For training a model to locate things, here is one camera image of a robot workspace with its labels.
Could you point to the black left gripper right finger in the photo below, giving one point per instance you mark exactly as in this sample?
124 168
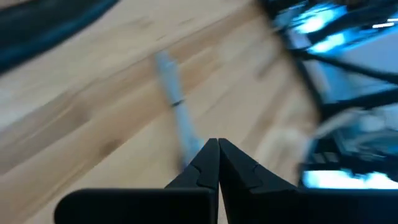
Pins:
280 205

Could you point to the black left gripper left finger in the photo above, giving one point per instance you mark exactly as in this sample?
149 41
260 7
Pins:
155 205

